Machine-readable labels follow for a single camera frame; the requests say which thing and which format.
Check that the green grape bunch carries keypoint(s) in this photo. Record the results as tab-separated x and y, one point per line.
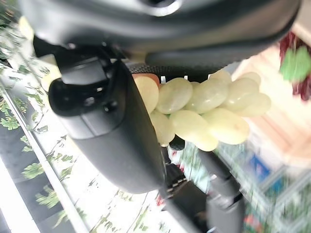
209	97

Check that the leaf pattern tablecloth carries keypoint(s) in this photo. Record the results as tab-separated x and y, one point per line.
31	136

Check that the pale yellow fruit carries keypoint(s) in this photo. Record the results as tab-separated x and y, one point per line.
25	28

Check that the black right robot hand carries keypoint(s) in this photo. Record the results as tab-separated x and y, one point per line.
116	150

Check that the red grape bunch with leaf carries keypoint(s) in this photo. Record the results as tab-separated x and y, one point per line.
302	89

